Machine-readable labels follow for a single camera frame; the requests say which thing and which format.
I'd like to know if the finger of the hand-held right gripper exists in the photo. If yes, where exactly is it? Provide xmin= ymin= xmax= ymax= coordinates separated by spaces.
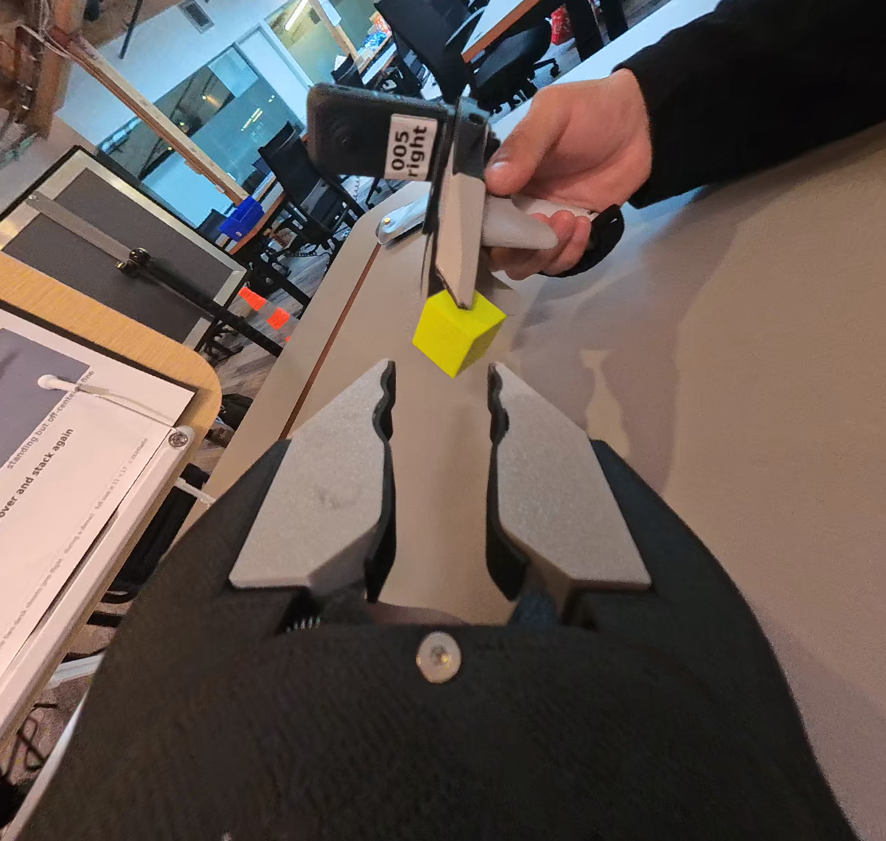
xmin=433 ymin=172 xmax=487 ymax=308

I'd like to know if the small blue storage bin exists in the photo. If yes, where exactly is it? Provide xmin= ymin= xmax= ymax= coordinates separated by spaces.
xmin=218 ymin=196 xmax=266 ymax=241

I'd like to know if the person's right forearm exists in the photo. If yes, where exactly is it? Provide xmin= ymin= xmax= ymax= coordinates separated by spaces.
xmin=615 ymin=0 xmax=886 ymax=209

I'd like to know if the silver metal object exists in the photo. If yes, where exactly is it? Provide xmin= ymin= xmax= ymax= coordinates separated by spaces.
xmin=376 ymin=201 xmax=430 ymax=243

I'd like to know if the black office chair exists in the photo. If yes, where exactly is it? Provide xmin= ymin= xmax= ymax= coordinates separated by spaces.
xmin=377 ymin=0 xmax=562 ymax=112
xmin=257 ymin=121 xmax=365 ymax=254

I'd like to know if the white document stand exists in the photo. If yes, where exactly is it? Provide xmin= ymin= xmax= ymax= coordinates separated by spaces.
xmin=0 ymin=253 xmax=224 ymax=738

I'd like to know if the person's right hand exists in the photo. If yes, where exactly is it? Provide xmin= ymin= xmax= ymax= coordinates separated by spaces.
xmin=485 ymin=69 xmax=655 ymax=281

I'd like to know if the printed instruction sheet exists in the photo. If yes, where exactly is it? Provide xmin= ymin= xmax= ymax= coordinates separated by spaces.
xmin=0 ymin=308 xmax=198 ymax=676

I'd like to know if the yellow foam cube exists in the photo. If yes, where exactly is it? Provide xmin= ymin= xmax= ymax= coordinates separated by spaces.
xmin=413 ymin=291 xmax=508 ymax=379

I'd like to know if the wooden beam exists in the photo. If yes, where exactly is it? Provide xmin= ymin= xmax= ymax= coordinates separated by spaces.
xmin=69 ymin=38 xmax=250 ymax=202

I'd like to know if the orange traffic cone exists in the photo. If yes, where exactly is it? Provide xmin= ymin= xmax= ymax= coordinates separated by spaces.
xmin=235 ymin=286 xmax=295 ymax=347

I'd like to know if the grey partition panel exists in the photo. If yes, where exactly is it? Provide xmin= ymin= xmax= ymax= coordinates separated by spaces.
xmin=0 ymin=145 xmax=249 ymax=351

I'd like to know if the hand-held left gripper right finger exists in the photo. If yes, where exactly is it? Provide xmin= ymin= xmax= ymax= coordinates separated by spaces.
xmin=486 ymin=362 xmax=653 ymax=617

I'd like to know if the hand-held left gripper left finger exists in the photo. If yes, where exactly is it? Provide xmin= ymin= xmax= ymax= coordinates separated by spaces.
xmin=228 ymin=360 xmax=398 ymax=603

